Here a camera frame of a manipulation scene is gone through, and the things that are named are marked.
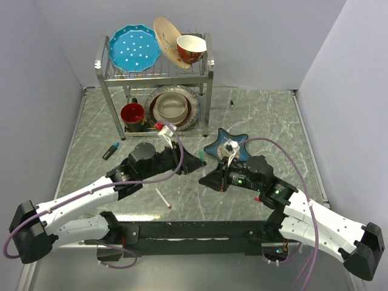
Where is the ornate grey rimmed plate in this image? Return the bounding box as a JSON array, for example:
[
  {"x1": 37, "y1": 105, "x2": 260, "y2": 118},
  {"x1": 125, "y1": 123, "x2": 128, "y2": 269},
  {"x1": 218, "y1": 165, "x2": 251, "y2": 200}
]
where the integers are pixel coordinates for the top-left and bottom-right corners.
[{"x1": 144, "y1": 85, "x2": 201, "y2": 131}]

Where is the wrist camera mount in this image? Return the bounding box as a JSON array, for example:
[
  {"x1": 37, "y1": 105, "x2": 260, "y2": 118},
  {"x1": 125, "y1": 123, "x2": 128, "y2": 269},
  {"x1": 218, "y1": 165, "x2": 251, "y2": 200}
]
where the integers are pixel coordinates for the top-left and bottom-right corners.
[
  {"x1": 155, "y1": 123, "x2": 173, "y2": 148},
  {"x1": 223, "y1": 139, "x2": 240, "y2": 167}
]

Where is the black blue highlighter marker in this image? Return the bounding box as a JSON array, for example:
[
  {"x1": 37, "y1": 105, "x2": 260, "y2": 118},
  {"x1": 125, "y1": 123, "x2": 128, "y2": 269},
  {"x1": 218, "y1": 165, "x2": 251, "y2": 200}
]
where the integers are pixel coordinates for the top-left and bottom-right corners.
[{"x1": 102, "y1": 142, "x2": 119, "y2": 161}]

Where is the blue polka dot plate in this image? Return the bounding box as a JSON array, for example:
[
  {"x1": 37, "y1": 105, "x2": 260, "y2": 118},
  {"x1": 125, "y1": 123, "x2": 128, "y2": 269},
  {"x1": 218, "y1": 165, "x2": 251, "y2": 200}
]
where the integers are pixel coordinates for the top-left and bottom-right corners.
[{"x1": 109, "y1": 24, "x2": 161, "y2": 73}]

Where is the black base bar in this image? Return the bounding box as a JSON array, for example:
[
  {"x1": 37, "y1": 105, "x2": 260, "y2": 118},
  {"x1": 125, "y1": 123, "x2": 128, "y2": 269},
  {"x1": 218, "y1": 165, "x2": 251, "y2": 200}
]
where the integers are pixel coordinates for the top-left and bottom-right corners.
[{"x1": 102, "y1": 221, "x2": 289, "y2": 262}]

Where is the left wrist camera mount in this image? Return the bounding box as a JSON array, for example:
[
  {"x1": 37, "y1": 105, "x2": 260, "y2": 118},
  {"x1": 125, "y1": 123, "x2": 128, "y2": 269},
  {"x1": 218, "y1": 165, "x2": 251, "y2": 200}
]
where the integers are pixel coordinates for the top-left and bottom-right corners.
[{"x1": 155, "y1": 123, "x2": 173, "y2": 148}]

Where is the dark red plate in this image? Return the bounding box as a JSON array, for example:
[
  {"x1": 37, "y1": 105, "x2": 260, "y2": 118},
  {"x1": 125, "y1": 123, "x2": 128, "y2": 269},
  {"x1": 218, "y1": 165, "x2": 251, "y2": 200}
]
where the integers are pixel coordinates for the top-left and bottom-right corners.
[{"x1": 151, "y1": 94, "x2": 193, "y2": 127}]

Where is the cream floral plate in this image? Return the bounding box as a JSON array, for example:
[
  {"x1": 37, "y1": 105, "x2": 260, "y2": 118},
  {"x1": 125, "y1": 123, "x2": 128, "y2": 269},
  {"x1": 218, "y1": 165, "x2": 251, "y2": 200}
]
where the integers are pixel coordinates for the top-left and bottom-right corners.
[{"x1": 153, "y1": 16, "x2": 191, "y2": 70}]

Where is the steel two-tier dish rack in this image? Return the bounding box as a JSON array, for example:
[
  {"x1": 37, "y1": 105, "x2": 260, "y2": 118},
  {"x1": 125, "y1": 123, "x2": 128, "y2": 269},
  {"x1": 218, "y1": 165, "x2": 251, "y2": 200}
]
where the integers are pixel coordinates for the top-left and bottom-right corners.
[{"x1": 94, "y1": 33, "x2": 215, "y2": 141}]

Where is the blue star-shaped dish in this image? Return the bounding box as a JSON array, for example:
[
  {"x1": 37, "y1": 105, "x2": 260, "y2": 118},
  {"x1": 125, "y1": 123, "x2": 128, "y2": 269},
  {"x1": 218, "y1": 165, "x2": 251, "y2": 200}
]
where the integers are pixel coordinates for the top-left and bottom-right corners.
[{"x1": 204, "y1": 128, "x2": 251, "y2": 162}]

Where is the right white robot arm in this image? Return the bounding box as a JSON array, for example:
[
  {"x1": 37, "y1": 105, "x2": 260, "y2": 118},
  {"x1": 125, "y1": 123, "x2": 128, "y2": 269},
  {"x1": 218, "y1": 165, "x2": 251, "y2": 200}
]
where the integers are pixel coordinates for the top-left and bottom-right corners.
[{"x1": 199, "y1": 156, "x2": 384, "y2": 281}]

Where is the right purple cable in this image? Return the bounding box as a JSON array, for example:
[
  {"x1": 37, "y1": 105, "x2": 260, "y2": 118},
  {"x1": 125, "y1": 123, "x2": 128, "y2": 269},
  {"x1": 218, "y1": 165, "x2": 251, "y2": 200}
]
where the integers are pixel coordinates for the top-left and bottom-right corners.
[{"x1": 236, "y1": 136, "x2": 319, "y2": 291}]

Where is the beige ceramic bowl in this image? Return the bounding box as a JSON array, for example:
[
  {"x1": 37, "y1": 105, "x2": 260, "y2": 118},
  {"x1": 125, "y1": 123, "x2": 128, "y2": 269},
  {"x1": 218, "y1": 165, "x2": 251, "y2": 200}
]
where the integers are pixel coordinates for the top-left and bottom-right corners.
[{"x1": 155, "y1": 92, "x2": 189, "y2": 123}]

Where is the white pen with red tip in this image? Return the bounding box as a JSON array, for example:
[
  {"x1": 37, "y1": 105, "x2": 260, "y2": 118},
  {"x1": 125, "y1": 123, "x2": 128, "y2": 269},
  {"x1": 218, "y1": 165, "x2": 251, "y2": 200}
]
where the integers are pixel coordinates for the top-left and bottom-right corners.
[{"x1": 155, "y1": 188, "x2": 172, "y2": 209}]

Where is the red and black mug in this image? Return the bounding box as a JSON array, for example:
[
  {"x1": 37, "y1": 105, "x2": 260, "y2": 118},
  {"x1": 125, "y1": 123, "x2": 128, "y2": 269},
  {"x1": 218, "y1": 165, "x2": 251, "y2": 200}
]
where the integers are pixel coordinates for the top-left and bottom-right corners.
[{"x1": 121, "y1": 102, "x2": 147, "y2": 133}]

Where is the red floral bowl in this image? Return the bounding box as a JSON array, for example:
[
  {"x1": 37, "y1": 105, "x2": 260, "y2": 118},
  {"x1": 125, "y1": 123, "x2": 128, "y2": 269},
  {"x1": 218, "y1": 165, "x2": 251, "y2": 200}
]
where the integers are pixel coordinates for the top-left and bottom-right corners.
[{"x1": 176, "y1": 35, "x2": 207, "y2": 64}]

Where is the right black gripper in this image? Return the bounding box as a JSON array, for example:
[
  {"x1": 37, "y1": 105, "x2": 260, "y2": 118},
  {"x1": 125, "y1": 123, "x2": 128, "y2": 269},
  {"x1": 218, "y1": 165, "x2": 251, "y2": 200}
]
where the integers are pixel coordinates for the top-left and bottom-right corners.
[{"x1": 198, "y1": 156, "x2": 263, "y2": 192}]

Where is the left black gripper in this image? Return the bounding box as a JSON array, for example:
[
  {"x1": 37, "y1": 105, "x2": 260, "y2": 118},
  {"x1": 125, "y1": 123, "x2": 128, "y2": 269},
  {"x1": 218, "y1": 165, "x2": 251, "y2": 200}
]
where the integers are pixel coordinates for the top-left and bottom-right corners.
[{"x1": 139, "y1": 141, "x2": 207, "y2": 180}]

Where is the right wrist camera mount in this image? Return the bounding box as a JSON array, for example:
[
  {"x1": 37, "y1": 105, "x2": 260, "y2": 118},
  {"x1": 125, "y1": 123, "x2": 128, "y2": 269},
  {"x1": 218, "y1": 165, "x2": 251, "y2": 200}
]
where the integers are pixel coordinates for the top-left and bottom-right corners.
[{"x1": 223, "y1": 139, "x2": 240, "y2": 167}]

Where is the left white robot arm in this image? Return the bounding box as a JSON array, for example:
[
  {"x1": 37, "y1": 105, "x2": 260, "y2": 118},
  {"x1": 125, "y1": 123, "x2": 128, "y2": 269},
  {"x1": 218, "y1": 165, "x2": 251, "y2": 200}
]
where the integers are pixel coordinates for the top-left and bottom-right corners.
[{"x1": 2, "y1": 142, "x2": 206, "y2": 264}]

